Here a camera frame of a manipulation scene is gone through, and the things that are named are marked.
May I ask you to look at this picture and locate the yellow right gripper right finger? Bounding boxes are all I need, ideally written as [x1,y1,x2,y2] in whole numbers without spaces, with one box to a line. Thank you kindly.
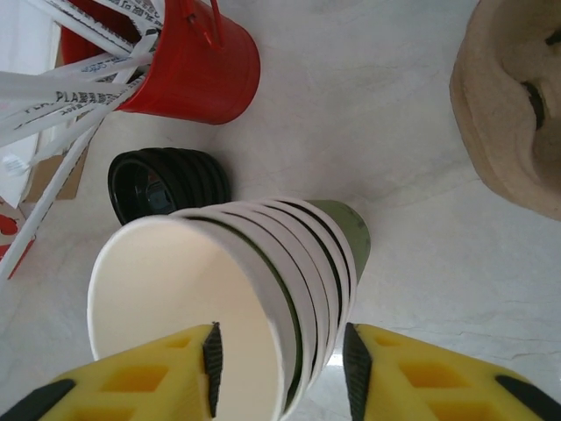
[342,323,561,421]

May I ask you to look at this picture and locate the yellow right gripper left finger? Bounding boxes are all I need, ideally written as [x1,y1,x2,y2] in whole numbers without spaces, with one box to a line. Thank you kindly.
[0,321,224,421]

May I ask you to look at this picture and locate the green paper cup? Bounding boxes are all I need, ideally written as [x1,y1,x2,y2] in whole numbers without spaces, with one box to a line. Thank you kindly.
[86,213,304,421]

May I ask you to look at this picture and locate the red and white paper bag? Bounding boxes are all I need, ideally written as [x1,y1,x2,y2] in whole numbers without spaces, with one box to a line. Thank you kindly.
[0,195,49,282]

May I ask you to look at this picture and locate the white paper-wrapped straw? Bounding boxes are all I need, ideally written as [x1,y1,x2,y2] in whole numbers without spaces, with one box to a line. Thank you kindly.
[0,41,159,104]
[103,0,167,34]
[24,56,141,170]
[0,111,104,282]
[25,0,146,53]
[0,72,148,148]

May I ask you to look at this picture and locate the brown cardboard napkin box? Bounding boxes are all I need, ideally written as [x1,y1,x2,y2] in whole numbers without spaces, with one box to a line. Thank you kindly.
[19,144,91,203]

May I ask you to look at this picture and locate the stack of black cup lids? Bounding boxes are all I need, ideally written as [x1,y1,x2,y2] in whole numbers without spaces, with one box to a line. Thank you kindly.
[108,147,231,225]

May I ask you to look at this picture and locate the brown pulp cup carrier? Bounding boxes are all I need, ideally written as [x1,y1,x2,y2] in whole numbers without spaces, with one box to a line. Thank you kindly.
[449,0,561,220]

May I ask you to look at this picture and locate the red straw bucket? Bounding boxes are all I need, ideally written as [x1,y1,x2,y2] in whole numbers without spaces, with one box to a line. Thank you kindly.
[60,0,262,126]

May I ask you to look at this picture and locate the stack of white napkins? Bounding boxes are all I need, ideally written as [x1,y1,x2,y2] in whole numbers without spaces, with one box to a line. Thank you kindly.
[0,0,60,207]

